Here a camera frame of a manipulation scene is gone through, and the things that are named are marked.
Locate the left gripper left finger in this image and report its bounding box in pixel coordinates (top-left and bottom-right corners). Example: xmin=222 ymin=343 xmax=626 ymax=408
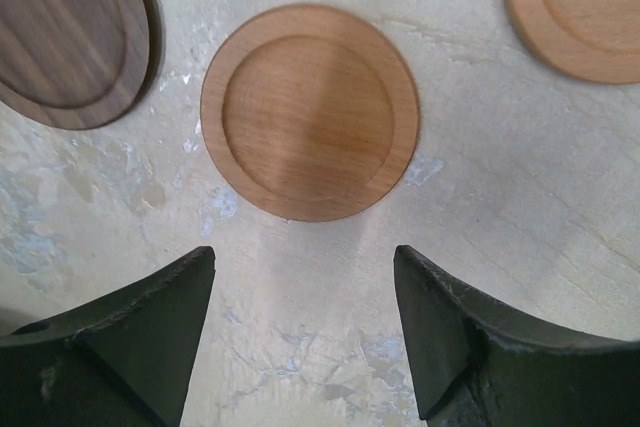
xmin=1 ymin=246 xmax=215 ymax=426

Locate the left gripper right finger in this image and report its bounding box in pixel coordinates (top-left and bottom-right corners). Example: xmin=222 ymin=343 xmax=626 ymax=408
xmin=394 ymin=245 xmax=639 ymax=426

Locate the light wood rimmed coaster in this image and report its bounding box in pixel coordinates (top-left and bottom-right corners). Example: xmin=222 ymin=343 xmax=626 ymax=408
xmin=200 ymin=3 xmax=421 ymax=222

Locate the dark walnut coaster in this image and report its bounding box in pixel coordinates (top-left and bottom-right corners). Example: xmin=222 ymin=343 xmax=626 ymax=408
xmin=1 ymin=0 xmax=161 ymax=130

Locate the light wood coaster smooth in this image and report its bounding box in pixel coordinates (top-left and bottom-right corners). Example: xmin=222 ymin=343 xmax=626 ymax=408
xmin=504 ymin=0 xmax=639 ymax=85

